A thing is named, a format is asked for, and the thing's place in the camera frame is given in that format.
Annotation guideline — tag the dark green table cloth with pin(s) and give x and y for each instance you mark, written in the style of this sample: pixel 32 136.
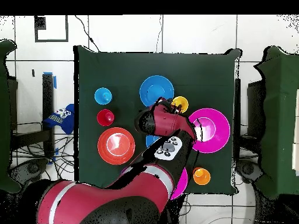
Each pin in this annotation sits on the dark green table cloth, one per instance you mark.
pixel 186 70

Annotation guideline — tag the yellow plastic cup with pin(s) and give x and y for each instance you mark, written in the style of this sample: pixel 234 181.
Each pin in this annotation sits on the yellow plastic cup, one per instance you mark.
pixel 183 101

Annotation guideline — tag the orange plastic cup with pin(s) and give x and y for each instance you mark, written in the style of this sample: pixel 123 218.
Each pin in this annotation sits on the orange plastic cup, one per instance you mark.
pixel 201 176

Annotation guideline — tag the red plastic cup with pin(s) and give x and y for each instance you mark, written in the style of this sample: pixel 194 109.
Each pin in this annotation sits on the red plastic cup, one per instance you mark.
pixel 105 117

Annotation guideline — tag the blue plastic bowl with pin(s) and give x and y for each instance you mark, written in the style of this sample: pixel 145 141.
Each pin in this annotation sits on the blue plastic bowl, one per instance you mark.
pixel 154 88
pixel 150 140

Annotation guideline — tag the light blue plastic cup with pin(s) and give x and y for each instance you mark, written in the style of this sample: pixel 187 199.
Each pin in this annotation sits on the light blue plastic cup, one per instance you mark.
pixel 103 96

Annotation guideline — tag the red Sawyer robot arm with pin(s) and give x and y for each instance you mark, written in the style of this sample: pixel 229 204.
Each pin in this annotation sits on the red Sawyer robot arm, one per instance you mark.
pixel 168 121

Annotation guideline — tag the black metal stand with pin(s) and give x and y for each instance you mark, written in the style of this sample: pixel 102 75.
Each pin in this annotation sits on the black metal stand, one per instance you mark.
pixel 48 93
pixel 237 116

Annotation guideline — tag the black tape square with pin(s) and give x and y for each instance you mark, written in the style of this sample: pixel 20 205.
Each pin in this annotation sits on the black tape square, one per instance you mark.
pixel 51 40

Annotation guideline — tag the red-orange plastic bowl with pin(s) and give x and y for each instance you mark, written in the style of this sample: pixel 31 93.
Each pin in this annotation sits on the red-orange plastic bowl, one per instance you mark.
pixel 116 145

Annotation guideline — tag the pink plastic bowl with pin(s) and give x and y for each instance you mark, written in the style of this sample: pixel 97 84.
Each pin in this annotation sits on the pink plastic bowl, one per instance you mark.
pixel 217 130
pixel 182 184

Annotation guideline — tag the green-covered side table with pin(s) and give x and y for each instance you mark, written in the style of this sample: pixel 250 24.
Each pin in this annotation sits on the green-covered side table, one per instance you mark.
pixel 4 116
pixel 280 116

